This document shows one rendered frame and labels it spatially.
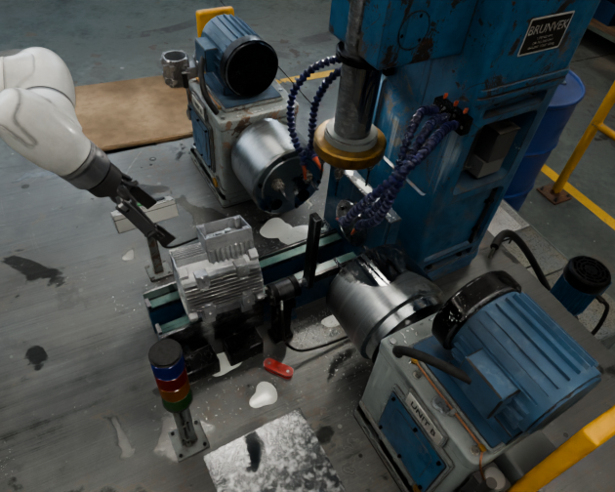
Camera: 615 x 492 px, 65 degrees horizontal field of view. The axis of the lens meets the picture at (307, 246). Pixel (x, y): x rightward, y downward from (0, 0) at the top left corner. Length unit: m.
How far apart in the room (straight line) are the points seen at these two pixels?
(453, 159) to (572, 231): 2.26
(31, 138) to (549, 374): 0.93
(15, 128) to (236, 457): 0.78
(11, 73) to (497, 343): 0.98
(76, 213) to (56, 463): 0.86
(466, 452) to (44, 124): 0.92
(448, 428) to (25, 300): 1.23
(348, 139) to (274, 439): 0.71
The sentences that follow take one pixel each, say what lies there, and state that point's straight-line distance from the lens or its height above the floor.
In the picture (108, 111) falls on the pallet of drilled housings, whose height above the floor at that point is 0.15.
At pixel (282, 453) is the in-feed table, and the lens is 1.16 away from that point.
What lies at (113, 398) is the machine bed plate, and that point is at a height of 0.80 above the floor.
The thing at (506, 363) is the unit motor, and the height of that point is 1.32.
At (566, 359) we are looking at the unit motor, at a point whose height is 1.36.
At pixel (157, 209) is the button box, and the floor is 1.07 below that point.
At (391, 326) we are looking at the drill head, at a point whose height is 1.12.
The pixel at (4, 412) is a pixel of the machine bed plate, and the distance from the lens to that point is 1.47.
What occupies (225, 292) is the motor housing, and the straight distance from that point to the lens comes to 1.22.
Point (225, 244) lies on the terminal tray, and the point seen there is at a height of 1.13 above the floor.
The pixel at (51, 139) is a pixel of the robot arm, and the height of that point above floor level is 1.50.
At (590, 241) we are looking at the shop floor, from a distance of 3.42.
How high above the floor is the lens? 2.01
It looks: 47 degrees down
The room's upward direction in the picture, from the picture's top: 6 degrees clockwise
